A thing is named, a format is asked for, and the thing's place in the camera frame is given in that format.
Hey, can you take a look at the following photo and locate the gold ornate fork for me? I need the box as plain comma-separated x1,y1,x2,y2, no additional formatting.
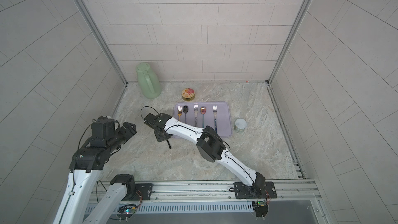
177,106,182,121

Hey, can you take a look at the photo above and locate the silver fork patterned handle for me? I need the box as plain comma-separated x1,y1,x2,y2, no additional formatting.
194,104,199,127

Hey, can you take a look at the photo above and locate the iridescent spoon blue handle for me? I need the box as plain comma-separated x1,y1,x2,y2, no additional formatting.
200,106,207,128

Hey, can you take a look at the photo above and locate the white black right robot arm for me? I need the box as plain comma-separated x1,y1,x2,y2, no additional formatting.
144,113,265,197

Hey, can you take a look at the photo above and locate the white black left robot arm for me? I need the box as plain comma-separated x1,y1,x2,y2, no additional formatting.
54,116,137,224

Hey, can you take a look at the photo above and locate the green plastic jug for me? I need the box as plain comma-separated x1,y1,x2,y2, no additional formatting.
136,62,162,99

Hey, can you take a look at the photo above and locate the round gold tea tin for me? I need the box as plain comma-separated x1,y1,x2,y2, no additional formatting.
181,88,195,101

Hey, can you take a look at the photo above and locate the lavender plastic tray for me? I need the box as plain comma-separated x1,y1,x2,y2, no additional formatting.
172,102,232,139

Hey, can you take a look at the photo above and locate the left circuit board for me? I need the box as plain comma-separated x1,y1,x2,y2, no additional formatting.
118,204,136,215

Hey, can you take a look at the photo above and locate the circuit board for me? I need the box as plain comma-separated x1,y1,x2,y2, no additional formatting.
118,204,136,215
252,200,269,218

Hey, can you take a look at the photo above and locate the right circuit board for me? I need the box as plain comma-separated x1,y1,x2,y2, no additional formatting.
252,200,269,218

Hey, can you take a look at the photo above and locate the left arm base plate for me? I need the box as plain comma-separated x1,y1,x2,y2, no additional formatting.
123,183,153,201

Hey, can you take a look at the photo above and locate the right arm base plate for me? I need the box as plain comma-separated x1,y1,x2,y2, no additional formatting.
233,181,277,199

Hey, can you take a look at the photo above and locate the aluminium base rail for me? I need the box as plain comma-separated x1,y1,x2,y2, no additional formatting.
120,179,322,205

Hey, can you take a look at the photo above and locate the aluminium corner post left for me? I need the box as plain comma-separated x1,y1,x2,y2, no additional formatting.
73,0,128,87

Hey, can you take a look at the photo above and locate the aluminium corner post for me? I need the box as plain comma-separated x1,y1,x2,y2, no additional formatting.
267,0,312,85
73,0,128,87

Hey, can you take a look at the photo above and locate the aluminium corner post right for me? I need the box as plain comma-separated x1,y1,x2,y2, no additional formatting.
267,0,312,85

